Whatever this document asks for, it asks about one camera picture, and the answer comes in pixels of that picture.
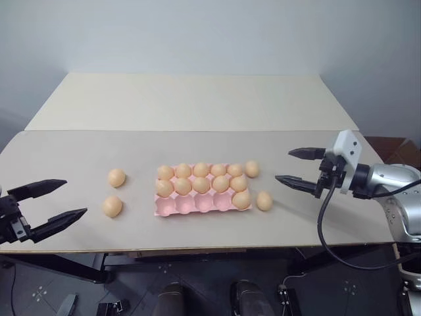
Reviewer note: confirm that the grey floor bracket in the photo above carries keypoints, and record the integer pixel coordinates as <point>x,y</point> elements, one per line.
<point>67,305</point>

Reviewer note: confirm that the black floor clamp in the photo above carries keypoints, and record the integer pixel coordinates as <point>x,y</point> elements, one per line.
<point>112,308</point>

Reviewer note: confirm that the black table frame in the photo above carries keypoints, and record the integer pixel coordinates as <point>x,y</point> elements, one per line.
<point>65,265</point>

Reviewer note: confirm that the tan egg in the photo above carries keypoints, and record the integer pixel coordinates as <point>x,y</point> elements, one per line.
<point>238,184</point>
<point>264,200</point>
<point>220,183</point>
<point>164,187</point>
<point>183,185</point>
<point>218,170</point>
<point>242,200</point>
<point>183,170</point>
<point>116,177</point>
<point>201,184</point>
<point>235,170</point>
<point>112,206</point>
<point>165,171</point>
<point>252,168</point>
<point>201,169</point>

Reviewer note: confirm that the black rounded shape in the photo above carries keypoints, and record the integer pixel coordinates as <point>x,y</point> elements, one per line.
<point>246,298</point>

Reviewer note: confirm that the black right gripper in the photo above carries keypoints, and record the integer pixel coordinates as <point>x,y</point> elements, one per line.
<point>330,174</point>

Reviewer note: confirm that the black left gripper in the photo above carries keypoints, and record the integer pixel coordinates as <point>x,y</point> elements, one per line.
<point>11,220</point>

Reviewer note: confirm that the pink egg tray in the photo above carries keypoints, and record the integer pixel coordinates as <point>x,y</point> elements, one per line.
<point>187,207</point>

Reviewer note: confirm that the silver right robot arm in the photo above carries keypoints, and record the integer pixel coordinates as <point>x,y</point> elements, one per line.
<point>394,191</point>

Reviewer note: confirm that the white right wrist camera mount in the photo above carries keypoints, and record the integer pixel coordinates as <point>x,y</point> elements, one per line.
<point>348,145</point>

